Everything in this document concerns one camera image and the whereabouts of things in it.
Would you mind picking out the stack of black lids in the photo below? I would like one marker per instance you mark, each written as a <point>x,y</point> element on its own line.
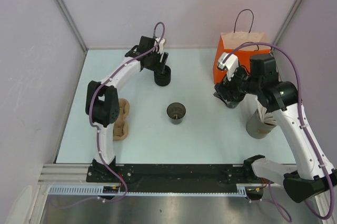
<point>163,78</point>

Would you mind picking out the grey straw holder cup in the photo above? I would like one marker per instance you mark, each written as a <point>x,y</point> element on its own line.
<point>256,128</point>

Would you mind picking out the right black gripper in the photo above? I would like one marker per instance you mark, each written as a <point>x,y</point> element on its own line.
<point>222,89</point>

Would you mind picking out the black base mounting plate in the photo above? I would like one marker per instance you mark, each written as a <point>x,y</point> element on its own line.
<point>176,177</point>

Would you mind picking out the single black coffee cup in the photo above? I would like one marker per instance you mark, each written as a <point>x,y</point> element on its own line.
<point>176,112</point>

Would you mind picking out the white slotted cable duct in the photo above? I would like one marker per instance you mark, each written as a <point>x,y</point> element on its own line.
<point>100,190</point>

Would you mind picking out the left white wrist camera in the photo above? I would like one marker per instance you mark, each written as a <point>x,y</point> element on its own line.
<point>159,43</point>

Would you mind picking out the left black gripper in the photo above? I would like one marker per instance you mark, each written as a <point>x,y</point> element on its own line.
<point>158,56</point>

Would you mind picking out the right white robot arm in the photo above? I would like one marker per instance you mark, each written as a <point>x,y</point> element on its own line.
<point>313,173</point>

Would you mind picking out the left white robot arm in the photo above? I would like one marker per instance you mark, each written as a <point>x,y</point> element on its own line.
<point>102,104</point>

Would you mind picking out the stack of black cups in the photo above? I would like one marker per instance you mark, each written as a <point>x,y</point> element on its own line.
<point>233,103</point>

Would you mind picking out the left brown cup carrier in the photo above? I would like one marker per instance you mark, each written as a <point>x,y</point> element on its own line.
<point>120,129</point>

